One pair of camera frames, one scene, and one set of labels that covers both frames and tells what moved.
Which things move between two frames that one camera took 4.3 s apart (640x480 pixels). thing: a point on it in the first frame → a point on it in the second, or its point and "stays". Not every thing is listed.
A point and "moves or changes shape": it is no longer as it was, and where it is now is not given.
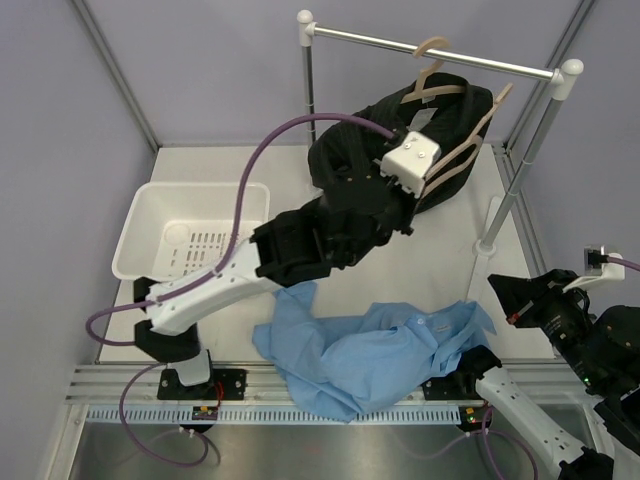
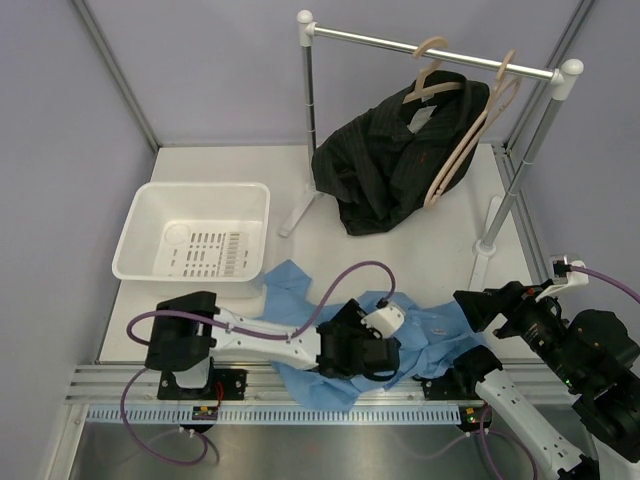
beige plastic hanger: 421,90 → 504,88
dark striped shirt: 446,107 stays
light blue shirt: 358,364 moves or changes shape
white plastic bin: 177,231 stays
